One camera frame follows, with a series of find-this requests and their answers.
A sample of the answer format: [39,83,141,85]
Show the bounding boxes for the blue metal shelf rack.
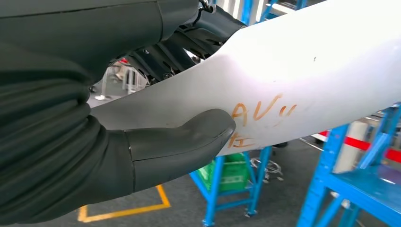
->
[189,0,309,227]
[296,103,401,227]

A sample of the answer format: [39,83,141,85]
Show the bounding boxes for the red barrier belt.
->
[313,131,401,164]

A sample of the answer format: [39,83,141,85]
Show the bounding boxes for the black stool chrome base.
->
[250,141,289,183]

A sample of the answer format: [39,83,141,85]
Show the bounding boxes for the green plastic crate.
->
[197,153,250,192]

